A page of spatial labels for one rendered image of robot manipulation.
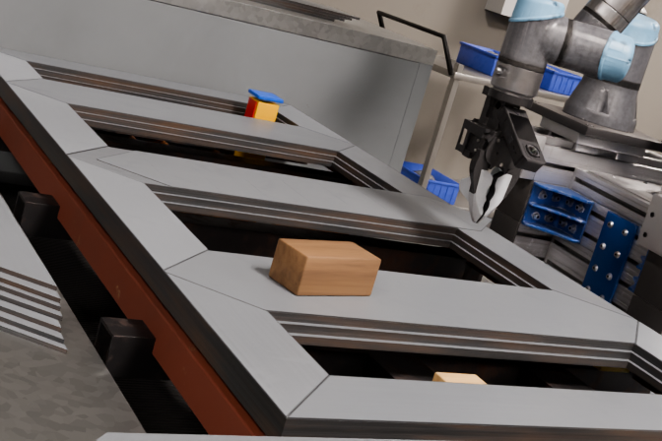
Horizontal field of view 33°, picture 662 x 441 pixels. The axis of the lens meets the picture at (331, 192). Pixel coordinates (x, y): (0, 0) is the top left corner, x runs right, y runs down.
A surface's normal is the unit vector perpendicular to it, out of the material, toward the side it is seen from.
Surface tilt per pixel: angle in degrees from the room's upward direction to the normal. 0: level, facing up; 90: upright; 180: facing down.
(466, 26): 90
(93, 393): 0
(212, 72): 90
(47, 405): 0
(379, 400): 0
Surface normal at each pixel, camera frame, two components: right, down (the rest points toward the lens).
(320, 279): 0.61, 0.34
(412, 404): 0.27, -0.94
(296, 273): -0.75, -0.07
